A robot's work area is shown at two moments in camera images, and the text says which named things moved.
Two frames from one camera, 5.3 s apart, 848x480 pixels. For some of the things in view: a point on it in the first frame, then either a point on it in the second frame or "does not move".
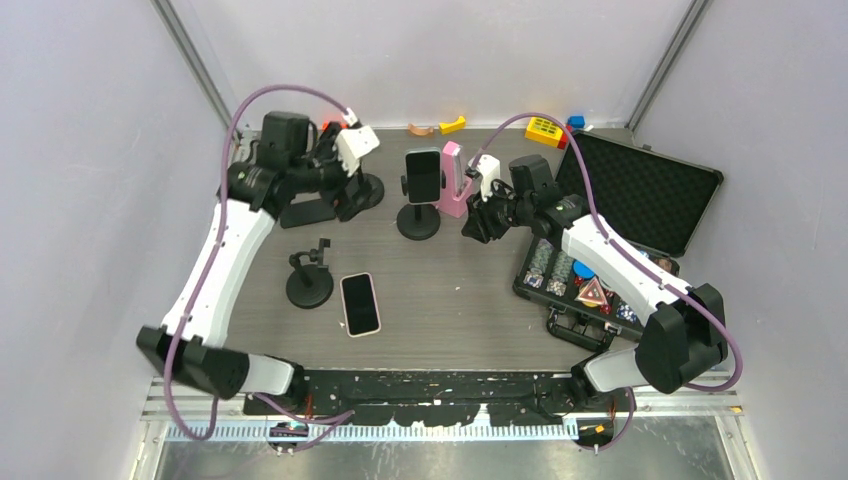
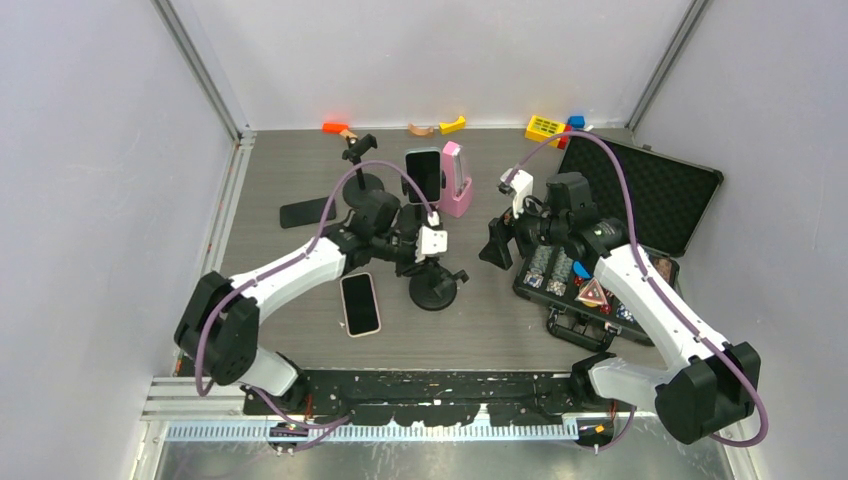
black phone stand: (311, 285) → (435, 288)
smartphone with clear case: (423, 169) does not move
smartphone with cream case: (360, 304) does not move
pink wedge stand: (452, 202) does not move
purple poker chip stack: (541, 256) does not move
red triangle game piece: (592, 293) does not move
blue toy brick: (576, 121) does not move
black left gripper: (336, 195) → (412, 268)
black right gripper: (481, 225) → (503, 229)
